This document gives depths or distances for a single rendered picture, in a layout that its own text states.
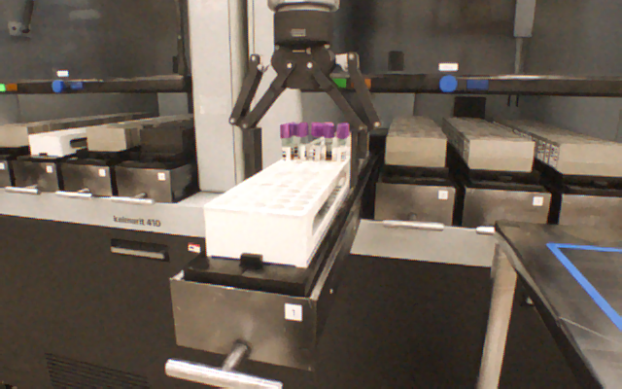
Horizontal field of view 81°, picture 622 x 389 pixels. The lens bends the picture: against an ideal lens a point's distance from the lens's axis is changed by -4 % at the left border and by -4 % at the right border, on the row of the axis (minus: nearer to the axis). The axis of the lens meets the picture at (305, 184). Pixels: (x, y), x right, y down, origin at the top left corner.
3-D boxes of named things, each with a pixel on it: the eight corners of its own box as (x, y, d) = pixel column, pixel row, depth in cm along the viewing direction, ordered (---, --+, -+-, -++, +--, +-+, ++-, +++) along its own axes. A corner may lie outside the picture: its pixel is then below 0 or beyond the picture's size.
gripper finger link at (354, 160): (354, 129, 50) (360, 129, 50) (352, 182, 52) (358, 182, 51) (351, 132, 47) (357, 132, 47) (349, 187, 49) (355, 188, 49)
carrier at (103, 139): (133, 153, 90) (130, 127, 89) (127, 154, 89) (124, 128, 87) (94, 151, 93) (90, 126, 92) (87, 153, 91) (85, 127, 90)
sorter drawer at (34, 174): (173, 147, 154) (171, 124, 152) (203, 148, 151) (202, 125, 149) (-1, 194, 86) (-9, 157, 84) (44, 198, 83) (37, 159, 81)
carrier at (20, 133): (38, 148, 98) (34, 125, 96) (30, 150, 96) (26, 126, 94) (5, 147, 101) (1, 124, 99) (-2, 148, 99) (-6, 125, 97)
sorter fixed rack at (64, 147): (115, 142, 119) (113, 123, 118) (141, 143, 117) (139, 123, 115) (30, 159, 91) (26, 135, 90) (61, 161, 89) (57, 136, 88)
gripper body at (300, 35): (259, 9, 44) (261, 89, 46) (331, 5, 42) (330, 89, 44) (280, 18, 51) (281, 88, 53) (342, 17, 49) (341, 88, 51)
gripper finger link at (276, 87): (297, 66, 46) (289, 58, 46) (243, 132, 50) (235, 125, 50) (305, 67, 50) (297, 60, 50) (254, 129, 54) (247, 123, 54)
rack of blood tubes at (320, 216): (291, 190, 65) (291, 153, 63) (350, 194, 62) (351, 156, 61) (204, 267, 37) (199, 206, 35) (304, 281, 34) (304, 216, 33)
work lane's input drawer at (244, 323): (323, 180, 100) (324, 145, 98) (376, 183, 96) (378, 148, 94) (146, 378, 31) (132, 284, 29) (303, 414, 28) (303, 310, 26)
